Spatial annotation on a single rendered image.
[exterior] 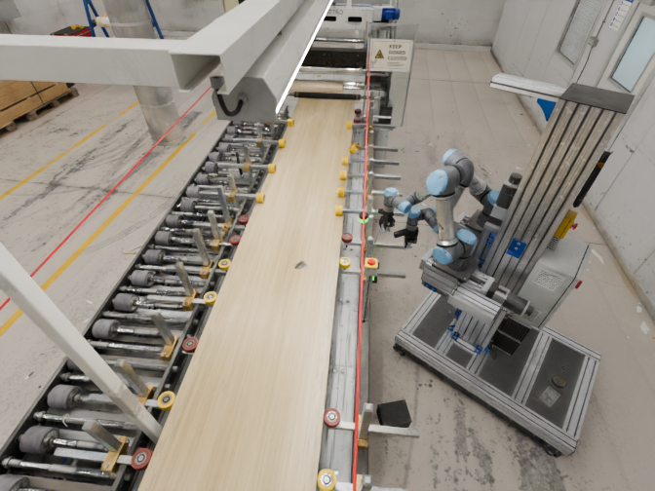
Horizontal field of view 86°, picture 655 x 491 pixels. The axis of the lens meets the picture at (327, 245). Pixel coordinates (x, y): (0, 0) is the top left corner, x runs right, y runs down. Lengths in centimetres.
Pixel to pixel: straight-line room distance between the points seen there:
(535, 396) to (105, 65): 287
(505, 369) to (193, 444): 212
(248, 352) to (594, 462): 236
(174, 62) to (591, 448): 316
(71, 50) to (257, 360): 160
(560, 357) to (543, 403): 45
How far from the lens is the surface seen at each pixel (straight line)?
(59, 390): 232
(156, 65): 58
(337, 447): 205
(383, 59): 452
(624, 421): 347
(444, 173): 187
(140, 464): 190
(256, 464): 177
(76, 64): 64
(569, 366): 321
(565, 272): 222
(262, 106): 70
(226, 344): 203
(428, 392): 293
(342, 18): 474
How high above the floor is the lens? 259
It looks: 43 degrees down
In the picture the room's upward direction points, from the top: straight up
